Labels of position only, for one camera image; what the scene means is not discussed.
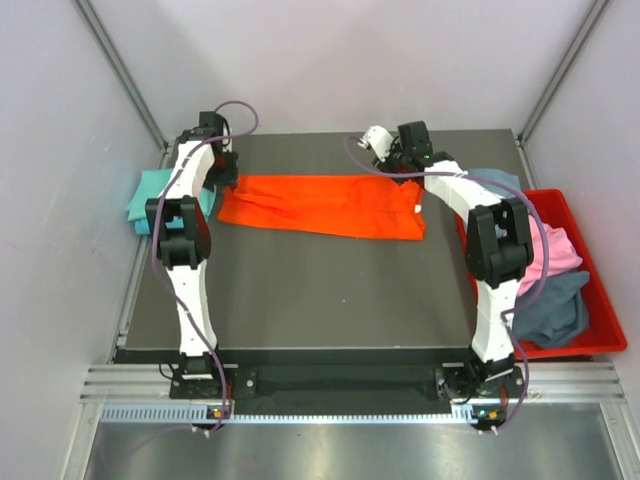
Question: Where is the orange t shirt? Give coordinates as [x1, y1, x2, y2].
[217, 175, 426, 241]

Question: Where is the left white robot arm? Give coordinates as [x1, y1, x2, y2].
[145, 111, 238, 397]

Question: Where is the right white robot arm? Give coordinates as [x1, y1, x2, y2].
[360, 121, 534, 396]

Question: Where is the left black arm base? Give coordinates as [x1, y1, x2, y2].
[158, 364, 258, 400]

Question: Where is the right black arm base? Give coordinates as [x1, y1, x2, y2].
[434, 360, 524, 405]

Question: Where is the folded teal t shirt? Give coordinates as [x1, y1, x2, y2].
[126, 169, 172, 222]

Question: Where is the pink t shirt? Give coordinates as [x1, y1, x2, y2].
[518, 216, 583, 296]

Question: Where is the red plastic bin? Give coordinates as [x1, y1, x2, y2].
[452, 188, 628, 360]

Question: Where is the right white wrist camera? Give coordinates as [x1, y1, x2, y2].
[357, 125, 394, 162]

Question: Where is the left corner aluminium post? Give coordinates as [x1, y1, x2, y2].
[71, 0, 168, 151]

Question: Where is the corner aluminium post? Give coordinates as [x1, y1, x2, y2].
[71, 0, 168, 151]
[519, 0, 614, 144]

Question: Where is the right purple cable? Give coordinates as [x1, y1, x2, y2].
[343, 135, 551, 435]

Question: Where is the purple cable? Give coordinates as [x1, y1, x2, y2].
[343, 135, 551, 435]
[149, 99, 260, 435]

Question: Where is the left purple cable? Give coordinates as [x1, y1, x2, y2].
[149, 99, 260, 435]

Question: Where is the right corner aluminium post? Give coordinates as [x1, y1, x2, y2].
[519, 0, 614, 144]

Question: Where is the slotted grey cable duct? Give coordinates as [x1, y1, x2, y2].
[99, 402, 506, 425]

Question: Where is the aluminium frame rail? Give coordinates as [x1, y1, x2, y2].
[80, 362, 626, 403]

